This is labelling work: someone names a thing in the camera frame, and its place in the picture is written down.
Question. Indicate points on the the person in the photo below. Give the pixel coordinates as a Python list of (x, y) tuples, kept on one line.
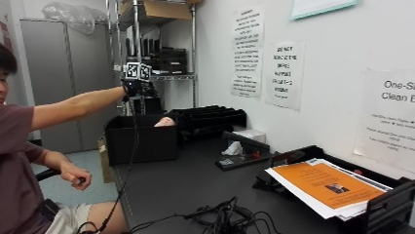
[(18, 169)]

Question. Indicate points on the orange paper sheet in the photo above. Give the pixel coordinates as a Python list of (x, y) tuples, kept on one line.
[(329, 185)]

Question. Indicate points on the small black handheld object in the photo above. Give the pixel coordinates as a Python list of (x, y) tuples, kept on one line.
[(80, 179)]

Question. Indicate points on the pink soft toy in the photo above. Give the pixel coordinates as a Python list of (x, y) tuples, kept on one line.
[(165, 122)]

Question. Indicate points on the large white laminated notice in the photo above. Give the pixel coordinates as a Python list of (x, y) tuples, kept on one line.
[(389, 120)]

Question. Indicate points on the short white text notice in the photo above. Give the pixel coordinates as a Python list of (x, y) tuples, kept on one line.
[(285, 75)]

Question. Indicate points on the black paper tray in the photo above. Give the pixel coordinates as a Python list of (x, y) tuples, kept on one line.
[(389, 201)]

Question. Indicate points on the clear plastic bag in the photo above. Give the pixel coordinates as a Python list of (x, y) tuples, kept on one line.
[(71, 14)]

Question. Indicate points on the white marker cube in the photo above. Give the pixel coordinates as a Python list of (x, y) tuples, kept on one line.
[(138, 70)]

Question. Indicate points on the black desk organizer trays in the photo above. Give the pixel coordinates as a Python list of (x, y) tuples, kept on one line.
[(212, 122)]

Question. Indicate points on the black open box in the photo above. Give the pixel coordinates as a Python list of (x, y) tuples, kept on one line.
[(143, 141)]

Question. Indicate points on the stack of white papers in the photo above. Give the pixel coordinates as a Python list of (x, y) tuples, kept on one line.
[(302, 198)]

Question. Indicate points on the cardboard box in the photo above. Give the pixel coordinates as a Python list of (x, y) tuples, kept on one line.
[(163, 9)]

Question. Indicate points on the black equipment on shelf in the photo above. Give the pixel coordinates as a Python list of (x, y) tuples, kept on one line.
[(167, 60)]

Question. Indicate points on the teal-edged white board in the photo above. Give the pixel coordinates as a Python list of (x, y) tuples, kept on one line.
[(322, 7)]

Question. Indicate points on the grey metal cabinet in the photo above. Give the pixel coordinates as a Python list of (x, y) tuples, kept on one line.
[(70, 84)]

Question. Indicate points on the black chair armrest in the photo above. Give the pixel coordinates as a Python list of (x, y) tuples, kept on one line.
[(46, 174)]

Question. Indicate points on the crumpled white tissue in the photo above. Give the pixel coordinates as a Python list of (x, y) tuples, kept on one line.
[(233, 148)]

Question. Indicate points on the tall white text notice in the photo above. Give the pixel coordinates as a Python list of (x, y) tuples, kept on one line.
[(248, 52)]

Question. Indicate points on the brown cardboard piece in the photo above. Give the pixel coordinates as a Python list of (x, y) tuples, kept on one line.
[(106, 162)]

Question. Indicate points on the small white box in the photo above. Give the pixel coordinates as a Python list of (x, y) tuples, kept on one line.
[(251, 135)]

